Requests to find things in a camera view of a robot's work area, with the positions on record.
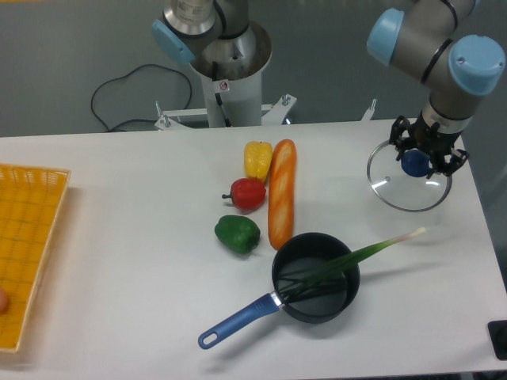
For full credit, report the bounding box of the glass pot lid blue knob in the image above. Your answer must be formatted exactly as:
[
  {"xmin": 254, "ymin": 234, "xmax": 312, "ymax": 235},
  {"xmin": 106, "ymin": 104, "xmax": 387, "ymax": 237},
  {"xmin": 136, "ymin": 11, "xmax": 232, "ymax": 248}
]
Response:
[{"xmin": 366, "ymin": 139, "xmax": 453, "ymax": 213}]

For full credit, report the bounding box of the green onion stalk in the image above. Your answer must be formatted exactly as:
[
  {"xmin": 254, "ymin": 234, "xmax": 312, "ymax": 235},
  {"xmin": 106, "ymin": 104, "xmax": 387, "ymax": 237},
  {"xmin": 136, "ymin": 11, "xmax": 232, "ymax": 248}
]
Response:
[{"xmin": 277, "ymin": 226, "xmax": 427, "ymax": 304}]

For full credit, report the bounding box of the black saucepan blue handle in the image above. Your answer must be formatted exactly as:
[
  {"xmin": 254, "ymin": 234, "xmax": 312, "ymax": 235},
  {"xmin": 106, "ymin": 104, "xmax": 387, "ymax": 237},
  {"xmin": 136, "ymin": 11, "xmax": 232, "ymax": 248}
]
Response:
[{"xmin": 198, "ymin": 232, "xmax": 360, "ymax": 349}]

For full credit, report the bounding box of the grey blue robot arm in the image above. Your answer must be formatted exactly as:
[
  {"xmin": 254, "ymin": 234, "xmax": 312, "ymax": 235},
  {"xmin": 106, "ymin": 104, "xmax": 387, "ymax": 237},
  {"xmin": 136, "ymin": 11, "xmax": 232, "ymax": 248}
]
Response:
[{"xmin": 151, "ymin": 1, "xmax": 506, "ymax": 177}]

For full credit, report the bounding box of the green bell pepper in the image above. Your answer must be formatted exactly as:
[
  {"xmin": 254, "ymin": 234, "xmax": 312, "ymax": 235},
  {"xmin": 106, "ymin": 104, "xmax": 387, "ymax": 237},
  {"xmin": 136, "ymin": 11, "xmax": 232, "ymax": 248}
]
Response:
[{"xmin": 214, "ymin": 215, "xmax": 261, "ymax": 255}]

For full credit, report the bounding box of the black cable on floor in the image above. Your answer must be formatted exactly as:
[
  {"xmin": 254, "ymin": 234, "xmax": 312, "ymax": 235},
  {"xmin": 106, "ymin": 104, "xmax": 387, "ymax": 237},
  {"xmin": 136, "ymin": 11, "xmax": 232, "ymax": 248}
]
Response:
[{"xmin": 90, "ymin": 63, "xmax": 193, "ymax": 133}]

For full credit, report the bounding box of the orange baguette loaf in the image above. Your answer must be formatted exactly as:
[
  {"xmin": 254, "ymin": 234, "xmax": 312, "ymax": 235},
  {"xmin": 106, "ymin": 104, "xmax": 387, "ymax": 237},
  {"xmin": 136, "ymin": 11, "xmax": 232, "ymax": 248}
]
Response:
[{"xmin": 268, "ymin": 139, "xmax": 297, "ymax": 250}]

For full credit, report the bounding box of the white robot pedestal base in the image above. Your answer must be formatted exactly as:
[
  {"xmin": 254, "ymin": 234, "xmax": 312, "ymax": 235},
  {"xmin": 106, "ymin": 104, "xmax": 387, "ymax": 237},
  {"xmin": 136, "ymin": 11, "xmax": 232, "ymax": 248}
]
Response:
[{"xmin": 152, "ymin": 20, "xmax": 297, "ymax": 127}]

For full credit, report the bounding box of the black device at table edge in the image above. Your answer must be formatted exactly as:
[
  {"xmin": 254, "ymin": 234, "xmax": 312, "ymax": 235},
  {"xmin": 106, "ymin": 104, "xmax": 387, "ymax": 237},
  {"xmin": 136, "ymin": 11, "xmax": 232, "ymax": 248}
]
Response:
[{"xmin": 487, "ymin": 320, "xmax": 507, "ymax": 361}]

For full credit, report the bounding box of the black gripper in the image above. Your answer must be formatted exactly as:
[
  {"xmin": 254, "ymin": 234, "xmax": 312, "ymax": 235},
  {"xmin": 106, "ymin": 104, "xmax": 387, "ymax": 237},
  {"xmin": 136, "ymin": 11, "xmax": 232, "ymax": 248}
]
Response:
[{"xmin": 388, "ymin": 116, "xmax": 469, "ymax": 178}]

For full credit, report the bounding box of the red bell pepper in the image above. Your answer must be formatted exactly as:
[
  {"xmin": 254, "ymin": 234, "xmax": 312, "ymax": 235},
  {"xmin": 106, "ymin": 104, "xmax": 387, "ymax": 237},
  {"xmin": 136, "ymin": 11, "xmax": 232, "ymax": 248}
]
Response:
[{"xmin": 222, "ymin": 177, "xmax": 266, "ymax": 214}]

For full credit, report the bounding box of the yellow bell pepper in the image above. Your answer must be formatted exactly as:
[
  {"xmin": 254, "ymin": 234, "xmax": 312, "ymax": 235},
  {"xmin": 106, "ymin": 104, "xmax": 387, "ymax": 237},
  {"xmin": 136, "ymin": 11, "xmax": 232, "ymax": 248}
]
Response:
[{"xmin": 244, "ymin": 141, "xmax": 273, "ymax": 182}]

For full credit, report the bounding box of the yellow woven basket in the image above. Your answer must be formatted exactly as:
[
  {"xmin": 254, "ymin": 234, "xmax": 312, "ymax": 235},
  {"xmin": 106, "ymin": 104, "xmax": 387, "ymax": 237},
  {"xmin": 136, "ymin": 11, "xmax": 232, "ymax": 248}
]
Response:
[{"xmin": 1, "ymin": 164, "xmax": 71, "ymax": 353}]

